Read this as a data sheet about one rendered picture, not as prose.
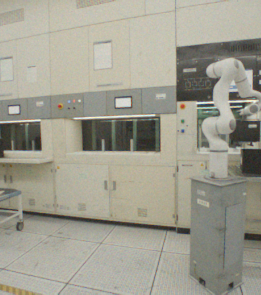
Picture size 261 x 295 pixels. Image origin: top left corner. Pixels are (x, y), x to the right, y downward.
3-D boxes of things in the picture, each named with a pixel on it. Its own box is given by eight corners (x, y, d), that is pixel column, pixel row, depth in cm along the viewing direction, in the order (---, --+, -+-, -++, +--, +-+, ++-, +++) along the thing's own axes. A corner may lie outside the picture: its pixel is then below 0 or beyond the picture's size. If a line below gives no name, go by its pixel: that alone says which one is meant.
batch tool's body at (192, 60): (176, 235, 221) (175, 45, 206) (180, 205, 312) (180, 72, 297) (267, 243, 197) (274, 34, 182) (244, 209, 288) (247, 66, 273)
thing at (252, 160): (239, 167, 185) (240, 148, 184) (275, 169, 174) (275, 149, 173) (242, 173, 160) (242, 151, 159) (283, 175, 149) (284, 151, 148)
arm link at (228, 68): (217, 134, 149) (238, 134, 135) (206, 133, 143) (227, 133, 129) (221, 65, 148) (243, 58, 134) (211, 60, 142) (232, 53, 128)
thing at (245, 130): (231, 146, 181) (231, 109, 178) (227, 145, 200) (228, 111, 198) (261, 146, 174) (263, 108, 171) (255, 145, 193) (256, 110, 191)
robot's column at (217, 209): (217, 299, 131) (221, 184, 125) (187, 275, 156) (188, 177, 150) (244, 284, 145) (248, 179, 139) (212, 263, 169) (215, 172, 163)
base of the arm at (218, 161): (220, 182, 132) (221, 153, 130) (198, 177, 148) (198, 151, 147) (238, 178, 141) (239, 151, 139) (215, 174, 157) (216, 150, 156)
